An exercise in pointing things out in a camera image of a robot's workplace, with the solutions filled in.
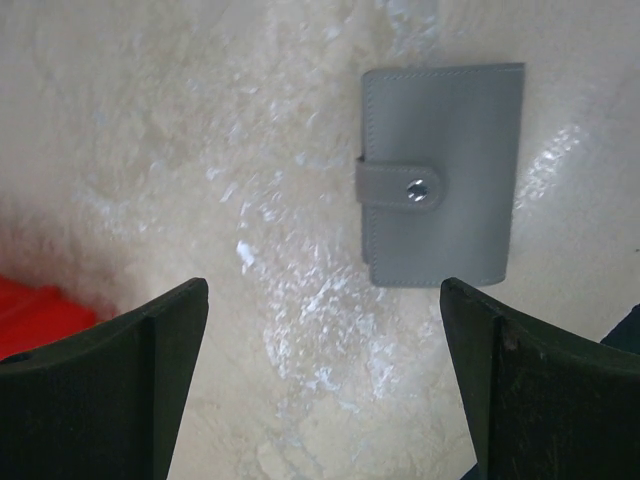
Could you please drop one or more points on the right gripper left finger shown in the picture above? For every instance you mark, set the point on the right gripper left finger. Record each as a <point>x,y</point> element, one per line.
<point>105,403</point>

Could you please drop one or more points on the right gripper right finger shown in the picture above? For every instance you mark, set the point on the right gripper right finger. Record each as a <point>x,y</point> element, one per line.
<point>541,402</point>

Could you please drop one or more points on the grey card holder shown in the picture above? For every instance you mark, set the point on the grey card holder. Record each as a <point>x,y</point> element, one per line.
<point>436,176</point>

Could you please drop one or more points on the red plastic bin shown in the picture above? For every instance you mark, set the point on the red plastic bin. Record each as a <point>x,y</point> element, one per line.
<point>32,317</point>

